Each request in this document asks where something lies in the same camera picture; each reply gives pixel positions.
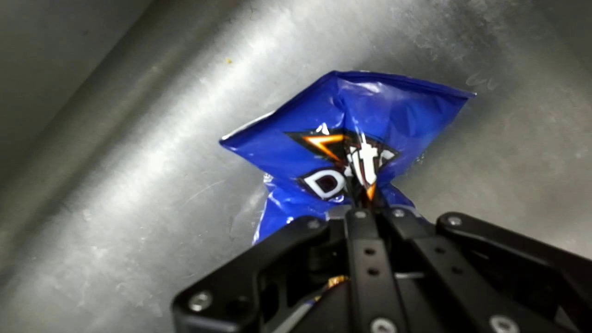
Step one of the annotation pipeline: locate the stainless steel double sink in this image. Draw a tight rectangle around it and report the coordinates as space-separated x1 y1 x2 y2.
0 0 592 333

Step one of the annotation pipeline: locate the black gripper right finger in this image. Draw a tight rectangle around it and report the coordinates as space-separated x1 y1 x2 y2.
376 205 592 333

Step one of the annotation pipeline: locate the blue doritos chip pack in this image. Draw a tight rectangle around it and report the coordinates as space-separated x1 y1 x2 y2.
219 69 478 246

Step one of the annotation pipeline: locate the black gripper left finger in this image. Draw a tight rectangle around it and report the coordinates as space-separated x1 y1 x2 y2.
171 207 398 333

